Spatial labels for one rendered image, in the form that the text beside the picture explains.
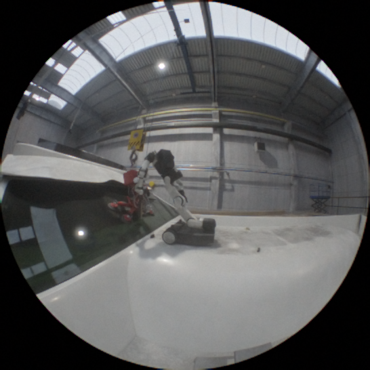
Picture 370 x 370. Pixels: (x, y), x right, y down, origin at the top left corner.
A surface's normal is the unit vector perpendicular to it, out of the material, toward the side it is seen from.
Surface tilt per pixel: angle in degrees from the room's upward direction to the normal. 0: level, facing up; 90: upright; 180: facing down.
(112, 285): 55
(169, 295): 49
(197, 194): 90
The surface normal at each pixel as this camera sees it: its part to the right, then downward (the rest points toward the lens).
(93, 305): 0.84, -0.51
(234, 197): -0.21, -0.07
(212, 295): -0.08, -0.79
